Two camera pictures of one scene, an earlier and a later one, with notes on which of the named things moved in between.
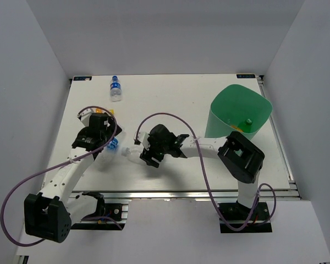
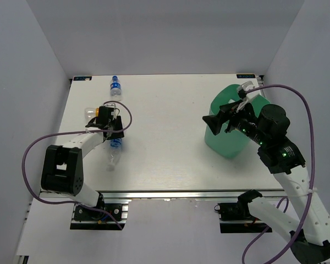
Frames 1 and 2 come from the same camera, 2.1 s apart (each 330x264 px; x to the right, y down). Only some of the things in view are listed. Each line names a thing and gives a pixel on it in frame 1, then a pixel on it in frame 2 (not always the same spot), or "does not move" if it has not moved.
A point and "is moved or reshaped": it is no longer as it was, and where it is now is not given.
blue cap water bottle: (115, 92) does not move
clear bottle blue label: (106, 159) is moved or reshaped
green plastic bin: (237, 108) does not move
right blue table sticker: (245, 76) does not move
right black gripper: (147, 155) -> (215, 121)
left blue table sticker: (82, 78) does not move
